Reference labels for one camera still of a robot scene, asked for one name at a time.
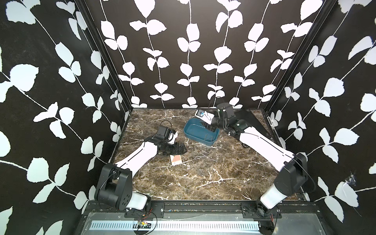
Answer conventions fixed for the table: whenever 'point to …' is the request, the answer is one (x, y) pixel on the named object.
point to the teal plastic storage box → (197, 130)
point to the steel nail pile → (203, 162)
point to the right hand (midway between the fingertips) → (202, 114)
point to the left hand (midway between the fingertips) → (181, 149)
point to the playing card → (176, 159)
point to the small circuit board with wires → (144, 223)
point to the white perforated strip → (151, 229)
